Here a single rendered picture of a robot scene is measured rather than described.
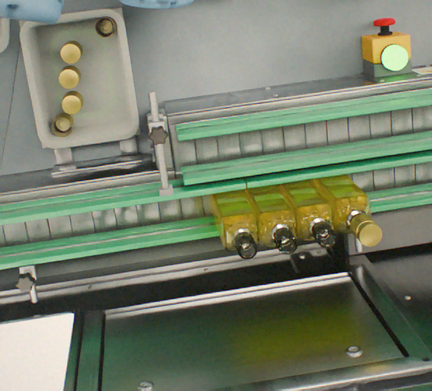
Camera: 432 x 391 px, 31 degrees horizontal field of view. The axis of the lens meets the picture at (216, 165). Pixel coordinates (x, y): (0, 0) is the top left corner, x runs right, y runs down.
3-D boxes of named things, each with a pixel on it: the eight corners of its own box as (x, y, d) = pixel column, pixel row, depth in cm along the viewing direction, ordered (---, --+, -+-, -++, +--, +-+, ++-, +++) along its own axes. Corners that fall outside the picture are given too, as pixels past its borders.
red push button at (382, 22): (377, 39, 140) (376, 20, 139) (371, 37, 144) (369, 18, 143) (399, 36, 140) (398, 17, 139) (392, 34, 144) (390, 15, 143)
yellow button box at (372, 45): (362, 72, 147) (374, 78, 140) (360, 32, 145) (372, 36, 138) (398, 67, 148) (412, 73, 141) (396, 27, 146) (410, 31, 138)
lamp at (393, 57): (381, 71, 140) (386, 73, 137) (379, 45, 139) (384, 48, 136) (405, 67, 140) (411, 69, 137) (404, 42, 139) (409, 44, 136)
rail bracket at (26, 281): (28, 283, 138) (18, 318, 125) (21, 247, 136) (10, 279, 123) (51, 280, 138) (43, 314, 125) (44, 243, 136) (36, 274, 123)
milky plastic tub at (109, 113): (45, 140, 144) (41, 151, 135) (22, 16, 137) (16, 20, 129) (140, 126, 145) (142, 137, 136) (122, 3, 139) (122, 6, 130)
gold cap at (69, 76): (58, 67, 139) (56, 70, 135) (78, 63, 139) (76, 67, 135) (62, 86, 140) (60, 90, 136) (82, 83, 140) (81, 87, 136)
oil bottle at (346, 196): (308, 196, 139) (339, 239, 118) (306, 166, 137) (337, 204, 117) (339, 193, 139) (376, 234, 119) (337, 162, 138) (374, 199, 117)
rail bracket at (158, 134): (156, 182, 134) (158, 205, 122) (141, 85, 130) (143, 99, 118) (172, 180, 135) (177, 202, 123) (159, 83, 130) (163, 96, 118)
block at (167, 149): (152, 161, 141) (153, 172, 134) (144, 109, 138) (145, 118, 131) (172, 158, 141) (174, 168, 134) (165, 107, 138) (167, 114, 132)
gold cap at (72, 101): (61, 91, 140) (59, 96, 136) (81, 89, 140) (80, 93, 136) (64, 111, 141) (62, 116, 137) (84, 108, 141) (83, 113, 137)
